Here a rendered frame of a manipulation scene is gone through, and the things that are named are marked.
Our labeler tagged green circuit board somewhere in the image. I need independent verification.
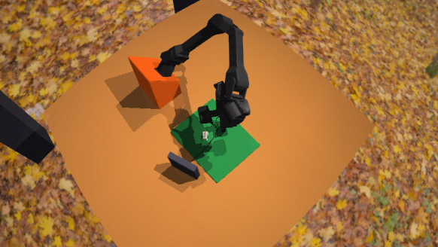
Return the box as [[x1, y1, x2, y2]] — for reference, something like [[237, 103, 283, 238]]
[[171, 110, 260, 183]]

